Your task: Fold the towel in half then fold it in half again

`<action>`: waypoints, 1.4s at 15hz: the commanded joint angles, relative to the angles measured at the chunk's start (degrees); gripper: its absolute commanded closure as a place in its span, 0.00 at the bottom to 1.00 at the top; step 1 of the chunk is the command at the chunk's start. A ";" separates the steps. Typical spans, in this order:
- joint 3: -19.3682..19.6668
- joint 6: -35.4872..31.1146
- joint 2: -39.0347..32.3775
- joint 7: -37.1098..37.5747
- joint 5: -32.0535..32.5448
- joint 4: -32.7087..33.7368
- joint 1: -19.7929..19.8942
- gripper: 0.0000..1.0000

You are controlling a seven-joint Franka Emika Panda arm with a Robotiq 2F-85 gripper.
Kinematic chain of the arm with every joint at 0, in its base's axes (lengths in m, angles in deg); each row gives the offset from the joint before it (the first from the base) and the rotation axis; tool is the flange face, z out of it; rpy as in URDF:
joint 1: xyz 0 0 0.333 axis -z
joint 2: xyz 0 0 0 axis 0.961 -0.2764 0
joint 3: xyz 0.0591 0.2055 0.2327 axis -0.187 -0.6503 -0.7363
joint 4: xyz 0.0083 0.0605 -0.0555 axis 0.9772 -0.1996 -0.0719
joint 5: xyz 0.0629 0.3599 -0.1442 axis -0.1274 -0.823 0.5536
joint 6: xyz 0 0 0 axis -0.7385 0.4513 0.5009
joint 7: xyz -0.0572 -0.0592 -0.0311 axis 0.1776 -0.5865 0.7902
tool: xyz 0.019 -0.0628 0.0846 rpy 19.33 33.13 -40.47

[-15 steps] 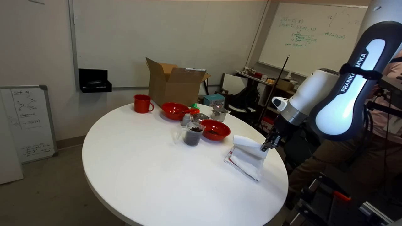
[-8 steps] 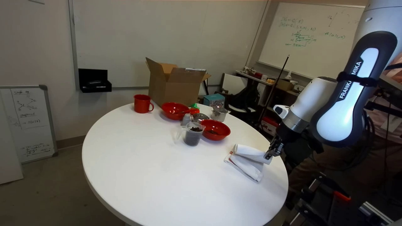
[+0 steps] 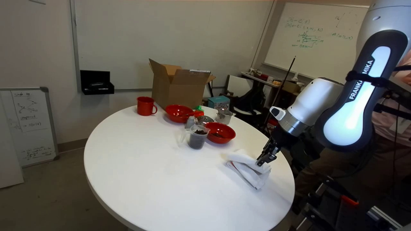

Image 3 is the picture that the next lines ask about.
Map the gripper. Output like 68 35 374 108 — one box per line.
256 127 301 167

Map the white towel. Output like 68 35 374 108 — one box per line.
224 149 272 190

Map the red bowl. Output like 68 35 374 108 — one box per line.
165 104 195 124
204 122 236 144

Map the metal cup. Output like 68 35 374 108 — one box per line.
215 108 233 125

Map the metal bowl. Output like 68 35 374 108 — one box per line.
196 115 214 126

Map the teal box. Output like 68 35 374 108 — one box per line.
207 95 231 110

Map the black pole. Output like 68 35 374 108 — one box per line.
263 56 297 129

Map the clear measuring cup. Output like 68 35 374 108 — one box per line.
178 124 211 150

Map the chair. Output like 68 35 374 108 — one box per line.
224 74 267 116

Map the cluttered desk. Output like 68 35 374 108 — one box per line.
240 68 303 97

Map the cardboard box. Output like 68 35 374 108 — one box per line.
148 58 216 110

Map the whiteboard with green writing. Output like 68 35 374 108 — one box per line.
264 2 370 81

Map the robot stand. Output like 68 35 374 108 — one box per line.
291 180 411 231

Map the red mug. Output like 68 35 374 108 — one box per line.
137 96 158 116

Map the small framed whiteboard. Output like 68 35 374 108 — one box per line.
0 87 59 167

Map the large wall whiteboard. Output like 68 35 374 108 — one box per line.
70 0 274 93

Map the black wall tray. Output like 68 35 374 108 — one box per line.
80 70 115 96

